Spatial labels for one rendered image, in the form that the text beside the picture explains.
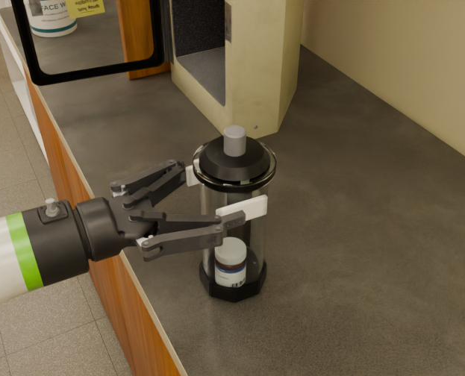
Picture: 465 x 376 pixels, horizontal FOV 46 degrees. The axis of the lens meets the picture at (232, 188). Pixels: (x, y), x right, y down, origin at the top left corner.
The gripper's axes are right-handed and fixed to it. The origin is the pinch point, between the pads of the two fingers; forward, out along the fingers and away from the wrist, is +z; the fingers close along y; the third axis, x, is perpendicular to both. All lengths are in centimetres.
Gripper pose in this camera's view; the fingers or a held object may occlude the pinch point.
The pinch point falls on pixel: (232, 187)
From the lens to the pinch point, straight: 72.8
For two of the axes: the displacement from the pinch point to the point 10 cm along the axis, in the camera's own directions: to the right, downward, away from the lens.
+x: -0.1, 7.8, 6.3
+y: -4.5, -5.7, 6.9
